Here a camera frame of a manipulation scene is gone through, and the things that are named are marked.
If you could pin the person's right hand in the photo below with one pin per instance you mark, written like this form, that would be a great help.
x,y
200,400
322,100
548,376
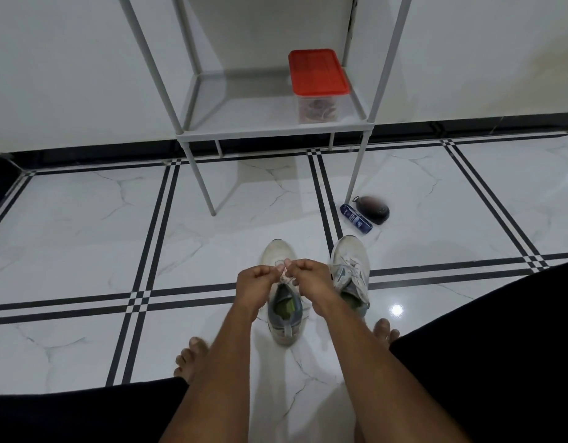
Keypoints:
x,y
314,283

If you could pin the person's left hand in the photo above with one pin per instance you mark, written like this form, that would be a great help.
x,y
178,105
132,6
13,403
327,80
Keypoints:
x,y
254,288

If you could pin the grey white shoelace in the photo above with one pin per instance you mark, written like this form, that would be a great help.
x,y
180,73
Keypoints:
x,y
284,276
353,272

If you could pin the white grey sneaker shoe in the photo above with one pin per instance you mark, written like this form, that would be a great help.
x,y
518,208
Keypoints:
x,y
353,251
275,251

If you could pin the clear box with red lid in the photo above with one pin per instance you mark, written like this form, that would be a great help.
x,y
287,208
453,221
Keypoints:
x,y
318,110

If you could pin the clear container with red lid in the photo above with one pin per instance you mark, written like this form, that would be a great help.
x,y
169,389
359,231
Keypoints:
x,y
317,71

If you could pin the person's left forearm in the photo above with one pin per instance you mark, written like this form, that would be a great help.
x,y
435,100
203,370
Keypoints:
x,y
210,387

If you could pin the person's right forearm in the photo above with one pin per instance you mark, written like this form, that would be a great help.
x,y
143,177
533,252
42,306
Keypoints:
x,y
395,387

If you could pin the person's right foot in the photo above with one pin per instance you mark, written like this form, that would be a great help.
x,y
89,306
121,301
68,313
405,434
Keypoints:
x,y
385,332

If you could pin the person's foot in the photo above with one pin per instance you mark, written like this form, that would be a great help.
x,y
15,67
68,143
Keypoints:
x,y
385,332
189,359

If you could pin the person's left foot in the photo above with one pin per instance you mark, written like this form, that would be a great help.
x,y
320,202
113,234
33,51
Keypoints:
x,y
189,359

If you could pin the person's right leg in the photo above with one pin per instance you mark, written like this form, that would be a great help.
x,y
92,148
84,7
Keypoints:
x,y
358,433

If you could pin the grey metal shelf rack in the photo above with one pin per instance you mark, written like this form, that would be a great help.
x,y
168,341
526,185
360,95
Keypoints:
x,y
275,131

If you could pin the black oval polish bottle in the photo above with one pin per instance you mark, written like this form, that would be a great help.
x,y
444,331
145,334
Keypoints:
x,y
374,209

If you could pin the black shorts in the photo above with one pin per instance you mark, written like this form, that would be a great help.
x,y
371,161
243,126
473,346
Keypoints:
x,y
510,355

